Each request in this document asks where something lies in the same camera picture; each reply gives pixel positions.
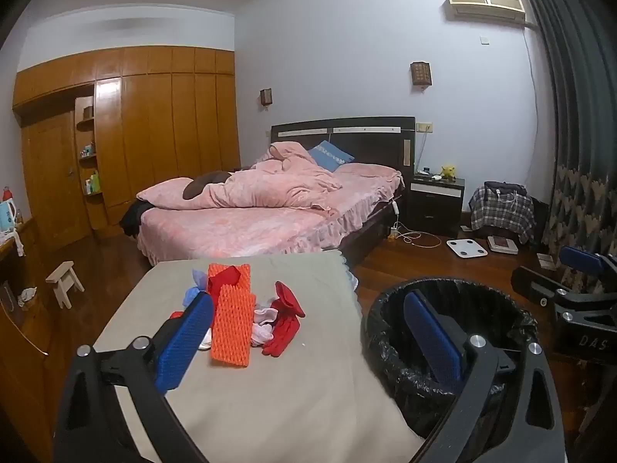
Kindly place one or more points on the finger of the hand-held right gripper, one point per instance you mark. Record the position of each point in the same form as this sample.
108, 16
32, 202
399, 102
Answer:
583, 260
535, 287

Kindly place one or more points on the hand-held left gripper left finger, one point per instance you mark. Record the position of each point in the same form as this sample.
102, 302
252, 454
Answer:
188, 342

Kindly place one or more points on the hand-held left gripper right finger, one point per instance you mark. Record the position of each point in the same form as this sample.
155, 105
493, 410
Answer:
434, 342

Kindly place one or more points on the trash bin with black liner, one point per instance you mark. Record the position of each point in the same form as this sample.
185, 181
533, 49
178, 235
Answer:
395, 361

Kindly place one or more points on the orange foam net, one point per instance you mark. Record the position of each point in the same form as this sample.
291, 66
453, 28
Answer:
234, 328
245, 275

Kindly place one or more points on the red cloth strip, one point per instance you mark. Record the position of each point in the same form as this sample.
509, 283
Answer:
224, 279

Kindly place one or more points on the pale cloth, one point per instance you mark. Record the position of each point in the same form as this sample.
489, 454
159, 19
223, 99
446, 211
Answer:
262, 328

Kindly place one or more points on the red cloth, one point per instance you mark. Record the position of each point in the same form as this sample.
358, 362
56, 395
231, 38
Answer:
284, 328

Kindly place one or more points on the white booklet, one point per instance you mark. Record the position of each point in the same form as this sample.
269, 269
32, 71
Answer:
547, 261

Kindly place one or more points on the light blue cloth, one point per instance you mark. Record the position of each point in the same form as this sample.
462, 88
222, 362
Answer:
195, 289

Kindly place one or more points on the red and white scale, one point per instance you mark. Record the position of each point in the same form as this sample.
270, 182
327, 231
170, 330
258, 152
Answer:
502, 244

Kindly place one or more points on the plaid cloth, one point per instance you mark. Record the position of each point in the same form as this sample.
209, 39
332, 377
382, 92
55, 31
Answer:
501, 214

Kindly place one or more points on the white bathroom scale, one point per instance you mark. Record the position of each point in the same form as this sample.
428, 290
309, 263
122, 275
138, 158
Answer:
461, 247

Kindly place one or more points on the dark bag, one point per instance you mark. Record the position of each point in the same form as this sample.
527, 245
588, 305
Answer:
503, 189

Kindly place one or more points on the light blue quilted cover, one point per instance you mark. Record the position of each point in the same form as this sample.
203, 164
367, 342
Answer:
352, 279

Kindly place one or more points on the dark nightstand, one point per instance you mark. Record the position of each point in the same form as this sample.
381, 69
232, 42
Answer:
434, 212

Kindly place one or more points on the bed with dark headboard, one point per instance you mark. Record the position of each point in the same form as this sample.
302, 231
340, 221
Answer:
241, 226

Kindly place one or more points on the black cloth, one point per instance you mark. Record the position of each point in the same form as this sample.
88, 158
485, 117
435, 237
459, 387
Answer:
132, 219

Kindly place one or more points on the small wooden stool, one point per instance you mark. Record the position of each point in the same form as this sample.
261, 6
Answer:
62, 275

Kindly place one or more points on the yellow plush toy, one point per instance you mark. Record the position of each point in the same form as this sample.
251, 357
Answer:
448, 171

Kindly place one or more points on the dark patterned curtain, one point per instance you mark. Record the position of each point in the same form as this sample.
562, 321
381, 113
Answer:
569, 106

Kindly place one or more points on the dark brown cushion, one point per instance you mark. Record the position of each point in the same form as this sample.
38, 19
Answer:
202, 183

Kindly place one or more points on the pink duvet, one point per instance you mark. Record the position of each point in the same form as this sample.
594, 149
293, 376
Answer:
265, 188

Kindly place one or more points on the blue pillow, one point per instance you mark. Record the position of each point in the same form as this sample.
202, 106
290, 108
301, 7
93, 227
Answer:
330, 154

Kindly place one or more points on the wooden wardrobe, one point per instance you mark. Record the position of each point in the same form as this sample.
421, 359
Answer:
144, 130

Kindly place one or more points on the light blue kettle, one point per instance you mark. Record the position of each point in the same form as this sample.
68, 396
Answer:
7, 217

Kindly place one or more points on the wall socket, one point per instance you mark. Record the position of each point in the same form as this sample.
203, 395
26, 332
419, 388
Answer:
424, 128

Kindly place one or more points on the large wall lamp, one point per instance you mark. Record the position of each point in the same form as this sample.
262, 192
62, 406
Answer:
421, 75

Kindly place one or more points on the small wall lamp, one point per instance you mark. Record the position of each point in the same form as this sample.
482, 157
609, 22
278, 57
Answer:
266, 97

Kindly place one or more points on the wall air conditioner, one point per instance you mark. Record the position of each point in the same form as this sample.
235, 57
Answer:
484, 5

